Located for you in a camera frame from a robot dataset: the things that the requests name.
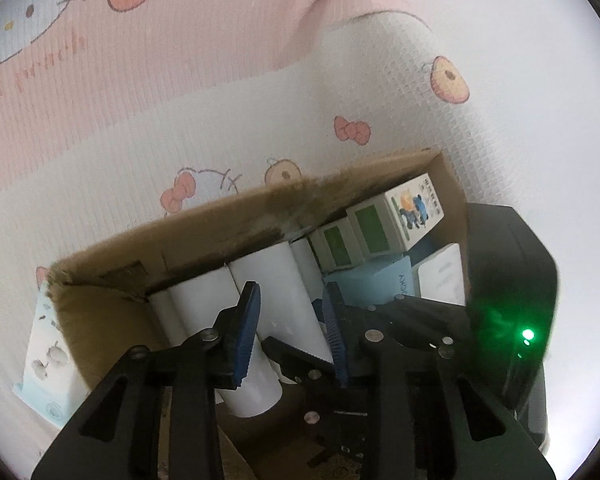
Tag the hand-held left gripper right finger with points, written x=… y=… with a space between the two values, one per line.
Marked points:
x=336 y=340

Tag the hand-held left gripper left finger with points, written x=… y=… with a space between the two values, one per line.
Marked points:
x=244 y=332

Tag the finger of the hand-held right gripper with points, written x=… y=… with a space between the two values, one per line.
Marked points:
x=420 y=320
x=295 y=360

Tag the brown cardboard box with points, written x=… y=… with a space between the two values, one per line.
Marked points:
x=205 y=225

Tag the plain white carton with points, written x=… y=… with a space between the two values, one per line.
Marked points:
x=440 y=275

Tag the light blue carton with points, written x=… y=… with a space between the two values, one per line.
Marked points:
x=370 y=280

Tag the small green white carton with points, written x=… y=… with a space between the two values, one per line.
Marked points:
x=337 y=247

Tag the green white cartoon carton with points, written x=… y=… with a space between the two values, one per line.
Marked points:
x=380 y=225

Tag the light blue tissue packet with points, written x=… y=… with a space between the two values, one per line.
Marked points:
x=50 y=360

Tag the pink cartoon printed blanket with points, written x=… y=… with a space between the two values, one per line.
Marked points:
x=205 y=110

